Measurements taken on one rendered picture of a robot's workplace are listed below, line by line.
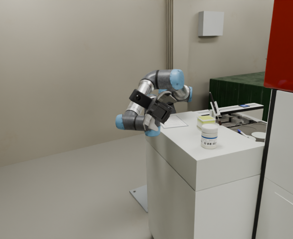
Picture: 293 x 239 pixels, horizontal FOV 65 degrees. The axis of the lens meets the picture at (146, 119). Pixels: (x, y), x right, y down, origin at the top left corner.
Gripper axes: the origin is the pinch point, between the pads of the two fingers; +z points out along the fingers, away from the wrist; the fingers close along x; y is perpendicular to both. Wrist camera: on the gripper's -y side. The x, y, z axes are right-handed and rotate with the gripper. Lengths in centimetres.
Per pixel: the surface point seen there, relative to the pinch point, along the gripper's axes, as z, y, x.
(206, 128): -18.4, 26.4, -3.6
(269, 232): -13, 78, 21
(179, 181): -24.5, 33.2, 24.5
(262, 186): -18, 65, 5
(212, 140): -17.7, 31.7, -0.9
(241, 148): -16.8, 44.6, -4.7
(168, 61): -297, 32, -56
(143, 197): -124, 61, 87
